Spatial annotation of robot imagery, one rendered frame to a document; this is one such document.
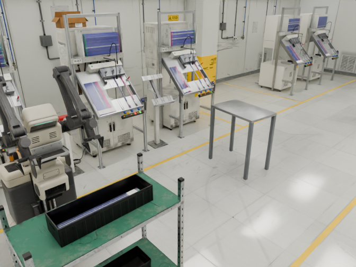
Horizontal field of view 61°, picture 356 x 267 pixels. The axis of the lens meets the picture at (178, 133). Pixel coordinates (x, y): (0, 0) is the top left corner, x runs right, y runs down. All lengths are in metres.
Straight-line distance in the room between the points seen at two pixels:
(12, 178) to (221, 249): 1.87
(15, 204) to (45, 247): 1.18
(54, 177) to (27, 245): 0.89
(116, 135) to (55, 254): 3.03
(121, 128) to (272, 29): 4.66
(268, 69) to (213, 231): 5.46
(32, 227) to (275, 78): 6.77
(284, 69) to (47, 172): 6.24
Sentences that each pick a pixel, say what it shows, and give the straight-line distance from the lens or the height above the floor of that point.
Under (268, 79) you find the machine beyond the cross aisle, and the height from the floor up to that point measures 0.26.
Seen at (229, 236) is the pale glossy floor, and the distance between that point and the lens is 3.08.
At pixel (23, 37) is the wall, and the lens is 5.45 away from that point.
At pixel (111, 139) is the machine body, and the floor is 0.21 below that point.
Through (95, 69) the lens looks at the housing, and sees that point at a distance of 4.25.
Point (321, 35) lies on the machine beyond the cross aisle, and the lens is 9.23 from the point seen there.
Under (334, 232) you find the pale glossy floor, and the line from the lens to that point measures 3.43.
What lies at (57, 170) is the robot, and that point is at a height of 0.85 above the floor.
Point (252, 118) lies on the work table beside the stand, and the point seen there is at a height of 0.80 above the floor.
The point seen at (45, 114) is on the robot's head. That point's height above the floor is 1.33.
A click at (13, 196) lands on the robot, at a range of 2.81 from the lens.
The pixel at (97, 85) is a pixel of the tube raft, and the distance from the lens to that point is 4.15.
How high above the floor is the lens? 2.07
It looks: 24 degrees down
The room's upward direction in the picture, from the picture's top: straight up
